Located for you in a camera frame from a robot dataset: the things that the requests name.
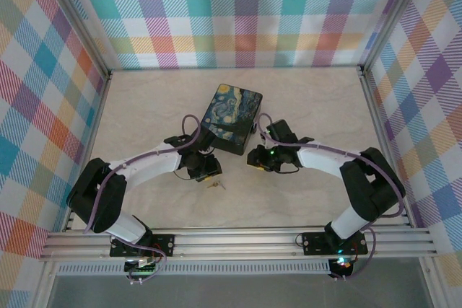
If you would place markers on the small controller circuit board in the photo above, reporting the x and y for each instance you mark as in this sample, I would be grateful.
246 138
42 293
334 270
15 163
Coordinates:
142 266
341 266

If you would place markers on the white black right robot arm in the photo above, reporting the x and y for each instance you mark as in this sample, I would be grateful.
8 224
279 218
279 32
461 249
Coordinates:
321 162

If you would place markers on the small metal key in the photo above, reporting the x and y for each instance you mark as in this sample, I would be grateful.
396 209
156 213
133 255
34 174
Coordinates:
215 185

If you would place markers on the aluminium upright frame post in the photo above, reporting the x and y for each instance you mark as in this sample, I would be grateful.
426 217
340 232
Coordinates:
82 23
391 16

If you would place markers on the aluminium side frame rail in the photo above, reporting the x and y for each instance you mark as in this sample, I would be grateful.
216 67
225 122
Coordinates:
97 117
379 124

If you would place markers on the starry night print tin box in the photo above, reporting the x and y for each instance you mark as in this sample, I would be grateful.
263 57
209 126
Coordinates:
231 117

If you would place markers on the long aluminium base rail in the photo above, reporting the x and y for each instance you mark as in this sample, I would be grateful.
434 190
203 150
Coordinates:
234 243

